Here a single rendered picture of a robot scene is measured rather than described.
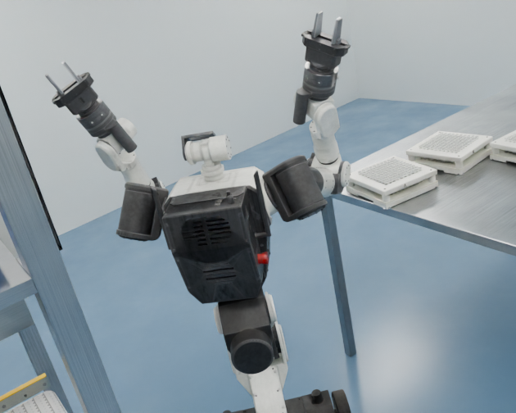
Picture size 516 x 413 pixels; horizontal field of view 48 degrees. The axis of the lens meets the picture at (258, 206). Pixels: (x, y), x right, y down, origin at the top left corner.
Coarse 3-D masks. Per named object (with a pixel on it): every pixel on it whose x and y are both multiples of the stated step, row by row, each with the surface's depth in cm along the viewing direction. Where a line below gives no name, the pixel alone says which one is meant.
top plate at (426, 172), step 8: (384, 160) 228; (400, 160) 225; (424, 168) 213; (432, 168) 211; (352, 176) 219; (360, 176) 218; (408, 176) 209; (416, 176) 208; (424, 176) 208; (360, 184) 214; (368, 184) 210; (376, 184) 208; (392, 184) 205; (400, 184) 204; (408, 184) 206; (376, 192) 206; (384, 192) 202; (392, 192) 203
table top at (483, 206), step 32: (512, 96) 292; (448, 128) 268; (480, 128) 260; (512, 128) 252; (448, 192) 207; (480, 192) 203; (512, 192) 198; (416, 224) 197; (448, 224) 186; (480, 224) 182; (512, 224) 179
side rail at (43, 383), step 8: (32, 384) 140; (40, 384) 141; (48, 384) 142; (24, 392) 139; (32, 392) 140; (8, 400) 137; (16, 400) 139; (24, 400) 140; (0, 408) 137; (8, 408) 138
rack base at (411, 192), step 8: (416, 184) 212; (424, 184) 211; (432, 184) 211; (352, 192) 221; (360, 192) 216; (368, 192) 215; (400, 192) 209; (408, 192) 208; (416, 192) 208; (424, 192) 210; (376, 200) 208; (392, 200) 205; (400, 200) 206
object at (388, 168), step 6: (390, 162) 223; (396, 162) 221; (372, 168) 220; (378, 168) 219; (384, 168) 219; (390, 168) 217; (396, 168) 216; (402, 168) 214; (408, 168) 214; (372, 174) 215; (378, 174) 214; (384, 174) 214; (396, 174) 211; (402, 174) 210
